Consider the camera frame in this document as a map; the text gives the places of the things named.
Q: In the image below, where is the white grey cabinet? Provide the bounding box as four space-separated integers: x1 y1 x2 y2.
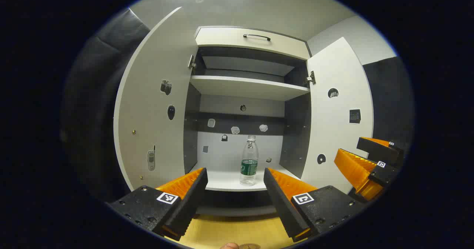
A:
183 26 312 217

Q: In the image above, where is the white cabinet shelf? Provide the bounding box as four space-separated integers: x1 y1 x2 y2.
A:
190 75 310 101

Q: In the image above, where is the clear plastic bottle green label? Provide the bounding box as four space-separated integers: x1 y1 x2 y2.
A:
240 135 259 186

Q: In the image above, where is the black backdrop cloth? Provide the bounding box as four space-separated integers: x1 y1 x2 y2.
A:
61 9 150 201
363 57 413 153

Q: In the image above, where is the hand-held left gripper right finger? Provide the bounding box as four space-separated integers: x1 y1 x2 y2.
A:
264 168 365 243

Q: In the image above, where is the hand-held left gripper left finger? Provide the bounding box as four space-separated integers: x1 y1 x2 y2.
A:
106 168 208 241

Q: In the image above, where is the white cabinet door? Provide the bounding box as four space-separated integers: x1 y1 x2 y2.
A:
301 37 374 195
113 7 198 192

